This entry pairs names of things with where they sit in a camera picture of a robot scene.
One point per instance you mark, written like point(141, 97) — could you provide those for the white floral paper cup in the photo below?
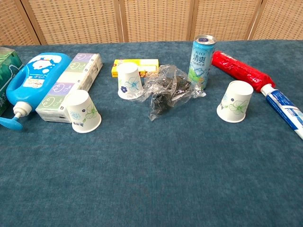
point(234, 101)
point(82, 111)

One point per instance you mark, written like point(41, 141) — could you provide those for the clear plastic bag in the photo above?
point(165, 92)

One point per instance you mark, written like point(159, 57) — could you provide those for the yellow cardboard box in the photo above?
point(148, 63)

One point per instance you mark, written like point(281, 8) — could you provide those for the blue table cloth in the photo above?
point(151, 177)

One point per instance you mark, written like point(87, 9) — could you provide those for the light blue drink can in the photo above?
point(200, 63)

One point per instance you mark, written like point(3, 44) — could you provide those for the pastel tissue pack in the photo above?
point(75, 71)

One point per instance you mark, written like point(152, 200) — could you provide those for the wicker folding screen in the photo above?
point(151, 21)

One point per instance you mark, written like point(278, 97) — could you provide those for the red plastic wrapped roll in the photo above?
point(239, 68)

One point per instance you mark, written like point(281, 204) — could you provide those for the blue pump detergent bottle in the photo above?
point(35, 80)

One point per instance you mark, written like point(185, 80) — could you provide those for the blue white toothpaste tube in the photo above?
point(284, 104)

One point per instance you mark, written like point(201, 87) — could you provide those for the green tea bag box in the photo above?
point(7, 68)

